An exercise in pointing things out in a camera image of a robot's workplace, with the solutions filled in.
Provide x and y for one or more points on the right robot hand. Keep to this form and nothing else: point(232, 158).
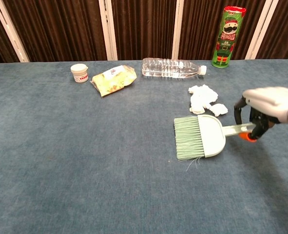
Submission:
point(268, 100)

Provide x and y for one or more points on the mint green hand brush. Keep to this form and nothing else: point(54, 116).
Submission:
point(210, 136)

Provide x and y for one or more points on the white torn paper piece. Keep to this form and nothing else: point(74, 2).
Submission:
point(218, 109)

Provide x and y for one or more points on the green Pringles can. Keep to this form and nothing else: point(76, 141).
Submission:
point(227, 39)

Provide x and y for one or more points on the clear plastic water bottle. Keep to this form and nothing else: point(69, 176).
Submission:
point(168, 68)

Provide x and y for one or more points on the yellow snack packet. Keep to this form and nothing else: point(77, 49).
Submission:
point(114, 80)

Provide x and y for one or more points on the blue felt table cover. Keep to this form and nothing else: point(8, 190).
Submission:
point(85, 151)

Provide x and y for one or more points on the small white jar red label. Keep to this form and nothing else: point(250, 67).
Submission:
point(80, 73)

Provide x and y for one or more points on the white partition frame post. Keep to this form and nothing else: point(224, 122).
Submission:
point(261, 30)
point(178, 30)
point(108, 30)
point(10, 30)

